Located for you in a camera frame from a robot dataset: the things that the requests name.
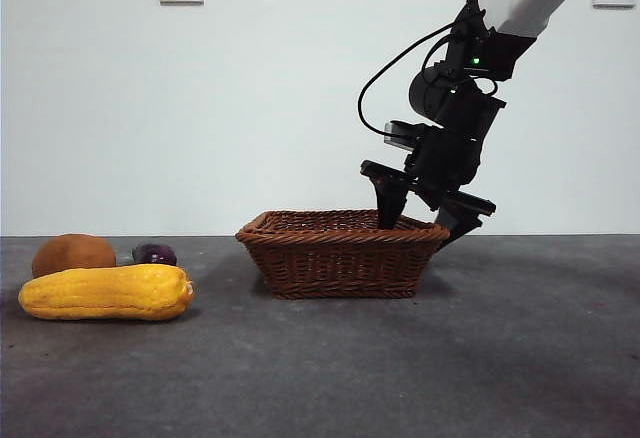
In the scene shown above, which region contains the brown wicker basket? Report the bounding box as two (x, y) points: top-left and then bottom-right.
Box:
(235, 209), (451, 301)

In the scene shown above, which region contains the purple eggplant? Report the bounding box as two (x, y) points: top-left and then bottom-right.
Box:
(131, 243), (178, 267)

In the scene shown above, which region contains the yellow corn cob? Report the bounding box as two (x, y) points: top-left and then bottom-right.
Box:
(18, 264), (197, 322)

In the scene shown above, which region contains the brown potato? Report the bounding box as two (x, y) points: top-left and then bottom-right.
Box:
(32, 233), (118, 279)

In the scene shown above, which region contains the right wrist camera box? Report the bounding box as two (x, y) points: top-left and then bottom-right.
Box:
(383, 120), (427, 152)

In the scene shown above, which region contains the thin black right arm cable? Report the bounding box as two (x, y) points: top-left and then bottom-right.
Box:
(357, 21), (481, 135)

